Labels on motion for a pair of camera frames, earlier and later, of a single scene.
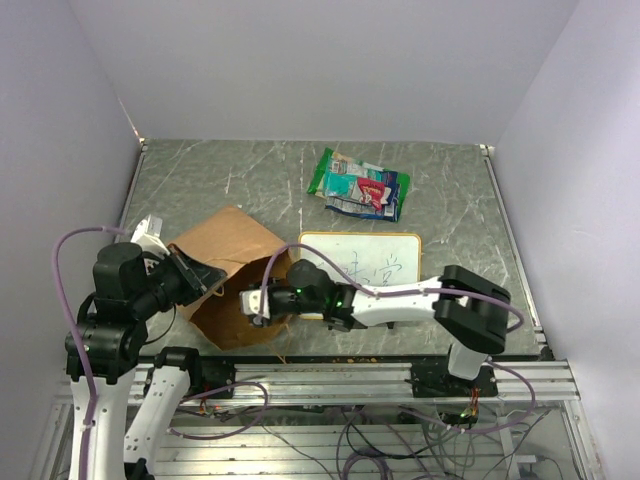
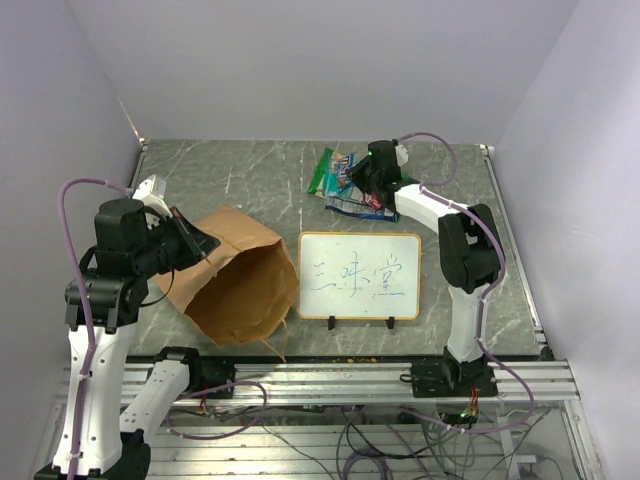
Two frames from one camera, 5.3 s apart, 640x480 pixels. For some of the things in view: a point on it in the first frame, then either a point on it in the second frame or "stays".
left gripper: [196, 277] -> [195, 244]
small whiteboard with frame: [370, 258] stays
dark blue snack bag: [388, 211] stays
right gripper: [273, 315] -> [356, 174]
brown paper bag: [247, 251] stays
